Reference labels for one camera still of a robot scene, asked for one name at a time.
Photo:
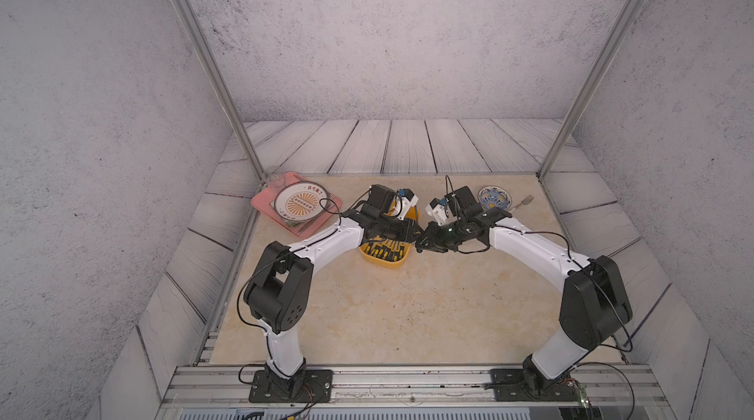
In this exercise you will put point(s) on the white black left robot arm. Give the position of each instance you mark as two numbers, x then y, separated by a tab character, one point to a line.
277	293

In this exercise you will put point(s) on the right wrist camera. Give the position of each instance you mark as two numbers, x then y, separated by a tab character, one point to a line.
458	205

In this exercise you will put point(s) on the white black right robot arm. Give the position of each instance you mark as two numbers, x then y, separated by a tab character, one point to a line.
594	302

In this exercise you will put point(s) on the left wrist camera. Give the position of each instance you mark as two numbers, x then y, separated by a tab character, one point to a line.
390	203

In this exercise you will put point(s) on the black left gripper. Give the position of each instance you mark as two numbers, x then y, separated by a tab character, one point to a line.
407	226

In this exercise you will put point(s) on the aluminium frame post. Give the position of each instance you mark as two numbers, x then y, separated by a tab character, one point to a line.
211	69
627	14

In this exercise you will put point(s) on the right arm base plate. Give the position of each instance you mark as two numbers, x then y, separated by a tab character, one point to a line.
528	384

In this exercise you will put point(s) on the right aluminium frame post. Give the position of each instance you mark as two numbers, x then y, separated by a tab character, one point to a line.
627	14

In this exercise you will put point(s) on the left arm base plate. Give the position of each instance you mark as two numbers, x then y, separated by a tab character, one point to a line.
288	386

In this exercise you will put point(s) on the aluminium front rail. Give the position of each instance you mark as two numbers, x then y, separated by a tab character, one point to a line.
595	390

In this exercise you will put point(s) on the file tool black yellow handle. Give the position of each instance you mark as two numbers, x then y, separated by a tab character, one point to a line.
369	247

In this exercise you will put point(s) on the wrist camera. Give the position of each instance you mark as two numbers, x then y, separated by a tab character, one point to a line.
390	203
458	205

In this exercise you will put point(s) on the left aluminium frame post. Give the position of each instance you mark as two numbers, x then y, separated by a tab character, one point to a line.
211	69

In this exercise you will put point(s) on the white round printed plate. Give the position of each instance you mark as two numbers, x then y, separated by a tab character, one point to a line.
300	201

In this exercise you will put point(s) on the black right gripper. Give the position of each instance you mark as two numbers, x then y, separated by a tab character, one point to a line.
433	241

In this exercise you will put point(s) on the fork with white handle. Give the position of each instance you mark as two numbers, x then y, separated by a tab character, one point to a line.
525	201

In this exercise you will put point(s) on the blue yellow patterned bowl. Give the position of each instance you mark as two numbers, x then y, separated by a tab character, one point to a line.
493	196

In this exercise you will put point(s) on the yellow plastic storage box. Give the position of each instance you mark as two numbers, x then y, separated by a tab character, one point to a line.
413	215

